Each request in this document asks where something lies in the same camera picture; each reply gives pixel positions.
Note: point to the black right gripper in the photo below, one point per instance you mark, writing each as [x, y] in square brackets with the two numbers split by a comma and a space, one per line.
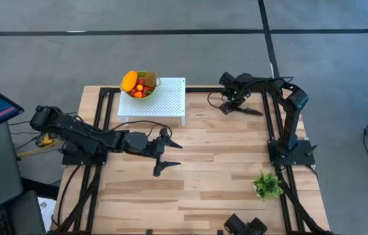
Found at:
[237, 94]

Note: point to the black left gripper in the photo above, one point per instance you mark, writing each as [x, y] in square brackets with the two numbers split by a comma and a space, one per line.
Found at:
[157, 148]

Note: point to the orange yellow toy fruit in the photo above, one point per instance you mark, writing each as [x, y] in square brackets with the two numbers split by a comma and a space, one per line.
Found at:
[139, 87]
[137, 94]

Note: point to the red toy strawberry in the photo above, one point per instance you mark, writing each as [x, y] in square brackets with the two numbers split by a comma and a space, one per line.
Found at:
[132, 92]
[147, 89]

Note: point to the brown toy kiwi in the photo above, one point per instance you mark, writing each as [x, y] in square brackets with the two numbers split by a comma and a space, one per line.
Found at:
[150, 79]

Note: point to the dark red toy plum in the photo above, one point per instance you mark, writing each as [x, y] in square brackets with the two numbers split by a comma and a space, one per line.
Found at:
[141, 81]

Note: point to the yellow orange toy mango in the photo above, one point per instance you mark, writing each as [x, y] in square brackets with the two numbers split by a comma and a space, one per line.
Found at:
[129, 81]

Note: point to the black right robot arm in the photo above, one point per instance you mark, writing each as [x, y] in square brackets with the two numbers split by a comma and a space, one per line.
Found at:
[290, 130]

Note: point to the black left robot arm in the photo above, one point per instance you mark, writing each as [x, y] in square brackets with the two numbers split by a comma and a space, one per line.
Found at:
[89, 137]

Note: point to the white perforated shelf riser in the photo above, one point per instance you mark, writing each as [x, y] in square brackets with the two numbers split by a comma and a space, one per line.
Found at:
[167, 98]

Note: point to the green colander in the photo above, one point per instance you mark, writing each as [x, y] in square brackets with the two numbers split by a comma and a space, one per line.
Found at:
[141, 73]

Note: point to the black blocky device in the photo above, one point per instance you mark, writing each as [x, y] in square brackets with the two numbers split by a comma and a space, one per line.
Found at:
[234, 225]
[256, 226]

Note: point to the green artificial plant bunch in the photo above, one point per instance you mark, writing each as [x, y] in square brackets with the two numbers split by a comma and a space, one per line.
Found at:
[267, 186]

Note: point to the white paper sheet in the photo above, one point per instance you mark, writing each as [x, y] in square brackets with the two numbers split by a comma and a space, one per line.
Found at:
[47, 212]

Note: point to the black box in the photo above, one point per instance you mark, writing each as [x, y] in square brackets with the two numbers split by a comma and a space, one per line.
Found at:
[27, 215]

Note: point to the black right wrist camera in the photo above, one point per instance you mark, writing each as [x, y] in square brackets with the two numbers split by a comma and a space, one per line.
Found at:
[228, 109]

